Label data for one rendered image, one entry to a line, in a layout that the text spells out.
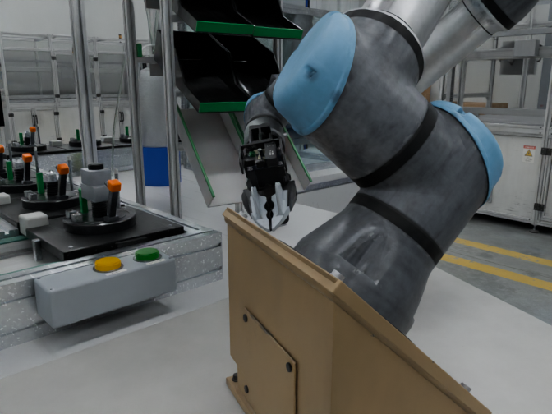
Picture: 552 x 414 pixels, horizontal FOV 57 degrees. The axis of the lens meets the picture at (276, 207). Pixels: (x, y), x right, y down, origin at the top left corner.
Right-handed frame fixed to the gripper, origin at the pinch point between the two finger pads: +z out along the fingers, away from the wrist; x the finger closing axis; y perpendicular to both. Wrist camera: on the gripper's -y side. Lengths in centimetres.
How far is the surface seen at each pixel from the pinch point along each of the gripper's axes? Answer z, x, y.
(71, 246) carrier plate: -8.3, -36.0, -3.3
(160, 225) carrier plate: -20.4, -24.4, -11.6
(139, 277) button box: 0.2, -22.9, -5.2
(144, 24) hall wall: -1150, -319, -296
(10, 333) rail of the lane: 8.4, -41.6, -4.5
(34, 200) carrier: -35, -56, -9
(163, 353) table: 12.1, -18.8, -10.1
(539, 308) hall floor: -123, 121, -200
